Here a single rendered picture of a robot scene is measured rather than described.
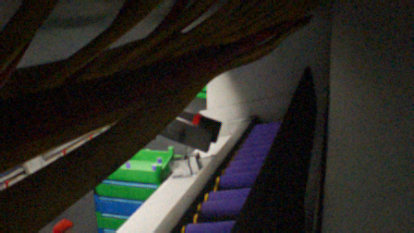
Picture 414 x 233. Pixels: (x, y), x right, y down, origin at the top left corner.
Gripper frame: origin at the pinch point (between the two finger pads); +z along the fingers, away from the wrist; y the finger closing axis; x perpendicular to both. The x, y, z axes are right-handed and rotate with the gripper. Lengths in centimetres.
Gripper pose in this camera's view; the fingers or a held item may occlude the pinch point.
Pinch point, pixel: (190, 128)
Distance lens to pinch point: 48.2
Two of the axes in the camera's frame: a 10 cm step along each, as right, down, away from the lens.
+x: 2.4, -9.0, -3.5
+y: -3.1, 2.7, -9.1
